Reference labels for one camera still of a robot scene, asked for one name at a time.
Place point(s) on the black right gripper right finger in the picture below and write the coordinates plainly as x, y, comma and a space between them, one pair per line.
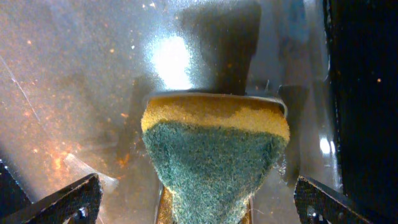
318, 203

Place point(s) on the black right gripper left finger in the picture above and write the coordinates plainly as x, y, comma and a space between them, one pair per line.
78, 202

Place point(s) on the yellow green scrub sponge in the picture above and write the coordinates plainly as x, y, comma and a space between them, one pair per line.
212, 153

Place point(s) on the black water tray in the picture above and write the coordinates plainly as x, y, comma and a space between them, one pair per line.
76, 77

